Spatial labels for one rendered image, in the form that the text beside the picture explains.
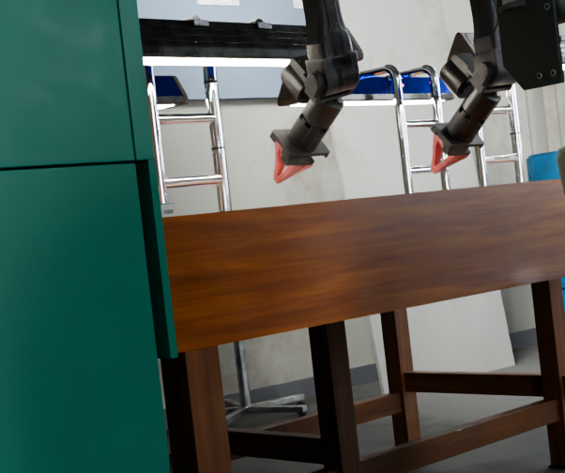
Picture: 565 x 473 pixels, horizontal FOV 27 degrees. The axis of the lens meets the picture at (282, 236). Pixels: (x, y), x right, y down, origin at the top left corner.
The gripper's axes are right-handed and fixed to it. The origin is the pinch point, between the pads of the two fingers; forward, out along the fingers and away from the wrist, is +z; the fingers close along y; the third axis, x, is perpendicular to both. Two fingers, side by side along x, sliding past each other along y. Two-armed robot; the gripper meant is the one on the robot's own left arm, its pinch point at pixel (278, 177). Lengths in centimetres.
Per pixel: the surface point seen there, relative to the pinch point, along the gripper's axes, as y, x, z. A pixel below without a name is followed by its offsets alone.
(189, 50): 18.4, -17.1, -15.1
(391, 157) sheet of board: -235, -124, 125
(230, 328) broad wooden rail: 41, 36, -9
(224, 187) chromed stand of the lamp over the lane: -2.2, -11.2, 13.7
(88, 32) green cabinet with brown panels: 61, 7, -37
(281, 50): -3.0, -17.2, -15.7
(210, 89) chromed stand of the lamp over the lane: -1.7, -26.1, 1.7
